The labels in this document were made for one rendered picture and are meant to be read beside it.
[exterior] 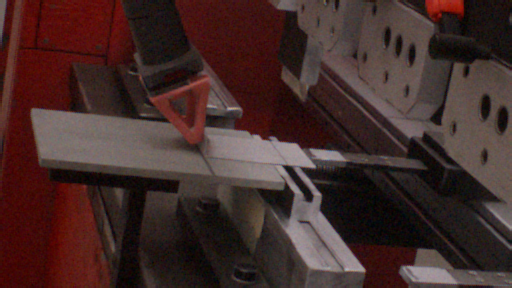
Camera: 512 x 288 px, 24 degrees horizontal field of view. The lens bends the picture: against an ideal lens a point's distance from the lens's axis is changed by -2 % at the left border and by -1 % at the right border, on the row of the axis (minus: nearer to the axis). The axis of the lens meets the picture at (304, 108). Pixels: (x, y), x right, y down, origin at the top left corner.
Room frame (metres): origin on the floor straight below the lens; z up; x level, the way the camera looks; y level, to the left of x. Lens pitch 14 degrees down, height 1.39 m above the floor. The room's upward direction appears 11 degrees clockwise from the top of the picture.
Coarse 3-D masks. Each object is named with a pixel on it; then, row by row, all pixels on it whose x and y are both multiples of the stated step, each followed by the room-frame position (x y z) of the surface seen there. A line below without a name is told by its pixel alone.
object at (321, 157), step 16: (416, 144) 1.43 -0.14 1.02; (432, 144) 1.41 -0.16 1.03; (320, 160) 1.34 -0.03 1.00; (336, 160) 1.35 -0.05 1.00; (352, 160) 1.36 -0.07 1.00; (368, 160) 1.37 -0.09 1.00; (384, 160) 1.38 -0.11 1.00; (400, 160) 1.40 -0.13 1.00; (416, 160) 1.41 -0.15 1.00; (432, 160) 1.38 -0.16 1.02; (448, 160) 1.36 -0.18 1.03; (432, 176) 1.37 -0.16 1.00; (448, 176) 1.35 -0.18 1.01; (464, 176) 1.35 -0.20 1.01; (448, 192) 1.35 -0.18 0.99; (464, 192) 1.35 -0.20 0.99; (480, 192) 1.36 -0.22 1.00
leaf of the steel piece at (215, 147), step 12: (204, 132) 1.29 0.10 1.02; (204, 144) 1.28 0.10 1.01; (216, 144) 1.32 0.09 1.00; (228, 144) 1.33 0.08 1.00; (240, 144) 1.34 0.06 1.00; (252, 144) 1.35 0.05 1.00; (264, 144) 1.36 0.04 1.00; (204, 156) 1.27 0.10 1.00; (216, 156) 1.28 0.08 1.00; (228, 156) 1.29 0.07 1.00; (240, 156) 1.30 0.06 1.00; (252, 156) 1.30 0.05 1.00; (264, 156) 1.31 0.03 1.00; (276, 156) 1.32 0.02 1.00
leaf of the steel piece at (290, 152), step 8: (272, 144) 1.37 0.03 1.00; (280, 144) 1.38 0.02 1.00; (288, 144) 1.38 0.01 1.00; (296, 144) 1.39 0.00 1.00; (280, 152) 1.34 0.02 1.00; (288, 152) 1.35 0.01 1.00; (296, 152) 1.35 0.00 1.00; (288, 160) 1.32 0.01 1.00; (296, 160) 1.32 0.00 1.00; (304, 160) 1.33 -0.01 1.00
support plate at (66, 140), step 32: (64, 128) 1.27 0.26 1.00; (96, 128) 1.30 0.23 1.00; (128, 128) 1.32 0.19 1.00; (160, 128) 1.35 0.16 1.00; (64, 160) 1.17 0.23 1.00; (96, 160) 1.19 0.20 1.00; (128, 160) 1.21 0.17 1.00; (160, 160) 1.23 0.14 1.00; (192, 160) 1.25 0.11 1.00; (224, 160) 1.28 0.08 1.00
